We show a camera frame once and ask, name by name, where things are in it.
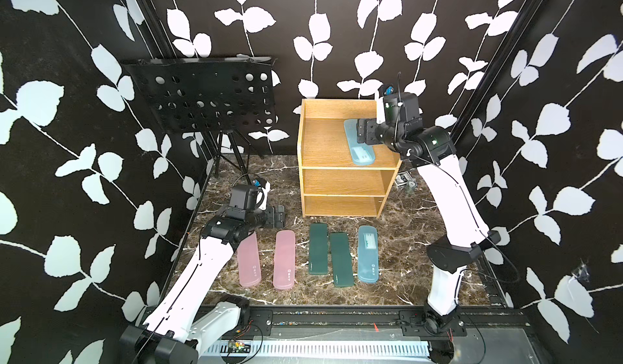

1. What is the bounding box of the wooden three-tier shelf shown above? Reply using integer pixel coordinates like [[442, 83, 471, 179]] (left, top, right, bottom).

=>
[[297, 99, 401, 218]]

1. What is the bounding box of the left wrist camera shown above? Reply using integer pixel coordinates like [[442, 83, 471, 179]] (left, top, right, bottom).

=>
[[251, 177, 271, 211]]

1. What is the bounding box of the white slotted cable duct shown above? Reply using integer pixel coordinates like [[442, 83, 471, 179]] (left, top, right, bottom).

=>
[[203, 341, 431, 359]]

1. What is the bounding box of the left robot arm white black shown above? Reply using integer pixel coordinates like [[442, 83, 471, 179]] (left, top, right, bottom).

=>
[[118, 178, 272, 363]]

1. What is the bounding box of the black front rail base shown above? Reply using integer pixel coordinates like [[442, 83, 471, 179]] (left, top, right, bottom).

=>
[[140, 305, 536, 338]]

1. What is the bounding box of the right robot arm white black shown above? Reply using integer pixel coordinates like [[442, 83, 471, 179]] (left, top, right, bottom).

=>
[[357, 92, 501, 336]]

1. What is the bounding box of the pink pencil case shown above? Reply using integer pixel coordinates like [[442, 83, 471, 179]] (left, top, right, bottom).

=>
[[273, 230, 296, 290], [237, 232, 261, 288]]

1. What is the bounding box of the light blue pencil case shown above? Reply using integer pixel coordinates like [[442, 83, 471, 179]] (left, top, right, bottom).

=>
[[357, 225, 379, 284], [344, 119, 376, 166]]

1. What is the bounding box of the dark green pencil case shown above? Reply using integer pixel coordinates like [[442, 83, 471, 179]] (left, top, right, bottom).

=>
[[308, 223, 329, 276], [329, 233, 355, 288]]

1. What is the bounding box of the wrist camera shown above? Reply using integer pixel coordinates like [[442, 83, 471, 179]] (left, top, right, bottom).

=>
[[374, 86, 394, 124], [251, 177, 271, 211]]

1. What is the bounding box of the small metal clamp object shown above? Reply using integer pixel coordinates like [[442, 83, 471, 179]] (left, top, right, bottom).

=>
[[394, 171, 417, 193]]

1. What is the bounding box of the black perforated music stand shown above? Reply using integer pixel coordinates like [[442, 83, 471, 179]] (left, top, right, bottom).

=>
[[122, 57, 277, 183]]

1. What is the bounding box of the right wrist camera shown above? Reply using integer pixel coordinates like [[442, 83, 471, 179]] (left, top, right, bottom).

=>
[[374, 86, 394, 124]]

